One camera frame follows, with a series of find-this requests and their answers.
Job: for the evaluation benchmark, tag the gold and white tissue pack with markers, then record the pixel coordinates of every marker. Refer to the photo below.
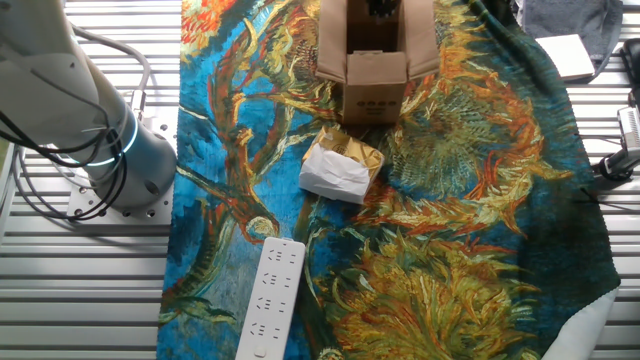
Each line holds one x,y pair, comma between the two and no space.
335,175

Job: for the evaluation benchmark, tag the white power strip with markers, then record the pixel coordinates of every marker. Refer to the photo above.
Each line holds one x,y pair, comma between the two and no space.
272,300

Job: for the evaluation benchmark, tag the brown cardboard box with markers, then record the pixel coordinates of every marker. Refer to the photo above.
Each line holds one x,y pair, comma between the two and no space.
375,100

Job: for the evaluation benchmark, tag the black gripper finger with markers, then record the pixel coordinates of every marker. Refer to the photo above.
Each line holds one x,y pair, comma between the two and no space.
391,6
375,6

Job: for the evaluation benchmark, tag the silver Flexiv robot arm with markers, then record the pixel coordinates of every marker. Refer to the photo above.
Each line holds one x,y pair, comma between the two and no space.
50,100

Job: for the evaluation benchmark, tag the silver exterior camera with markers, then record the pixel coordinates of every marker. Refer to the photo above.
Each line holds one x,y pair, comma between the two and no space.
631,127

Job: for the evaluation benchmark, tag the grey camera clamp mount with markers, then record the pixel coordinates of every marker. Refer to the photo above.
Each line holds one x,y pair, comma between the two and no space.
620,162

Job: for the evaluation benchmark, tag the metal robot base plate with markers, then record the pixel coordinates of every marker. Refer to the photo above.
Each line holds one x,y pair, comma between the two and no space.
150,212

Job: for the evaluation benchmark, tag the sunflower painting cloth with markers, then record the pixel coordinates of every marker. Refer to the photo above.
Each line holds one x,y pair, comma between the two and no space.
450,250

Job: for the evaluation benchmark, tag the white flat box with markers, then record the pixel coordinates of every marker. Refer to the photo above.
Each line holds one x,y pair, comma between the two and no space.
565,55

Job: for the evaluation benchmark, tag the black rounded device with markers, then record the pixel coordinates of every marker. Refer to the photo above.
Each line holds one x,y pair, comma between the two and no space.
632,65

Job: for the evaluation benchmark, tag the grey cloth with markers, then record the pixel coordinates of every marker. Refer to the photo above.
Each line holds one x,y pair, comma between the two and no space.
575,17

